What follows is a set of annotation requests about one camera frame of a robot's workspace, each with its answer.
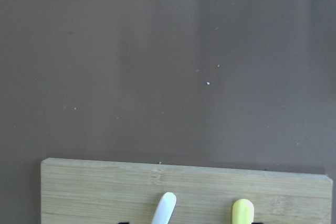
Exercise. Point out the white ceramic spoon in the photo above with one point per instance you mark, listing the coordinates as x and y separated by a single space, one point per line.
164 209

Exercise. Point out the bamboo cutting board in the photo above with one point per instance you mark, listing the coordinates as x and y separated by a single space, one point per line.
79 191

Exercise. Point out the yellow plastic knife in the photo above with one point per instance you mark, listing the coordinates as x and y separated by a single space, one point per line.
243 212

